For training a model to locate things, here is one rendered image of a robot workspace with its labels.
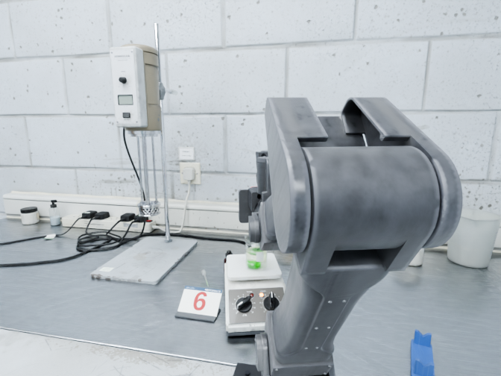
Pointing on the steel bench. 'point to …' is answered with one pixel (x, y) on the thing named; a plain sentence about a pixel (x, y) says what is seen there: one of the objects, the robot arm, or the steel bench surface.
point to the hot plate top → (238, 262)
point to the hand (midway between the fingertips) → (258, 197)
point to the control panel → (259, 315)
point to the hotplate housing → (247, 288)
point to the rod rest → (422, 355)
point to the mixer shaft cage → (147, 182)
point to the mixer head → (136, 89)
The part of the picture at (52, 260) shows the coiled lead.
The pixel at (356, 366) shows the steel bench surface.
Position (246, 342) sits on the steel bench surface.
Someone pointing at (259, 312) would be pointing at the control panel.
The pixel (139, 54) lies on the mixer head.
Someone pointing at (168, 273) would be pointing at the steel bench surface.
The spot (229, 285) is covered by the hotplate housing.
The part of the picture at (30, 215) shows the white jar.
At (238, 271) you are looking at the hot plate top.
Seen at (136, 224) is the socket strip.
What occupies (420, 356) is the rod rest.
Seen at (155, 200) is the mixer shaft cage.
